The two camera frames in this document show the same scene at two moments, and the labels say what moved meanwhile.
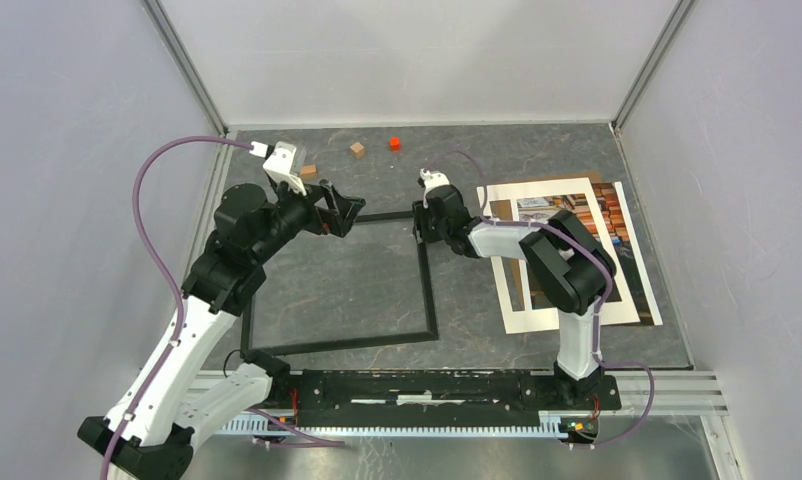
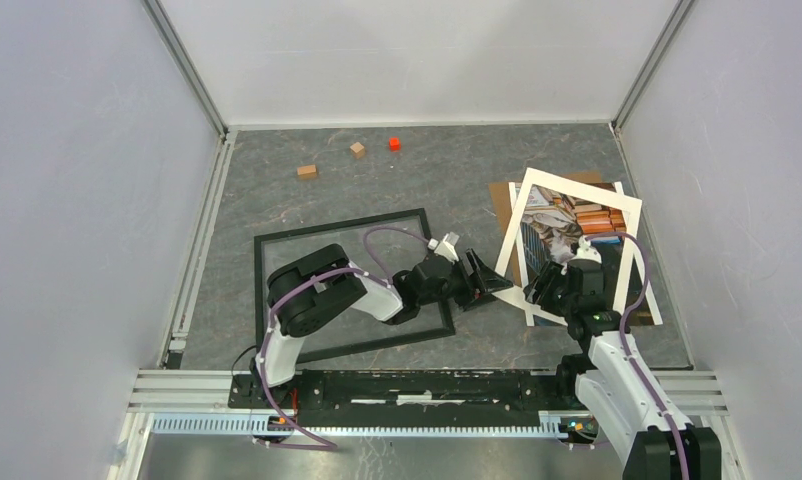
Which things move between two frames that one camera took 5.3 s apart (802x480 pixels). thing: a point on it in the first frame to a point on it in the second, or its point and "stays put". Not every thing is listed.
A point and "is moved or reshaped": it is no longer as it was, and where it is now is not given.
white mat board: x=547 y=317 to x=507 y=288
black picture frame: x=432 y=334 is moved or reshaped
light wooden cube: x=357 y=149 stays put
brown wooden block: x=308 y=171 stays put
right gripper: x=420 y=214 to x=549 y=275
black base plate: x=443 y=395 stays put
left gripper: x=322 y=220 to x=482 y=283
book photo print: x=534 y=211 stays put
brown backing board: x=501 y=209 stays put
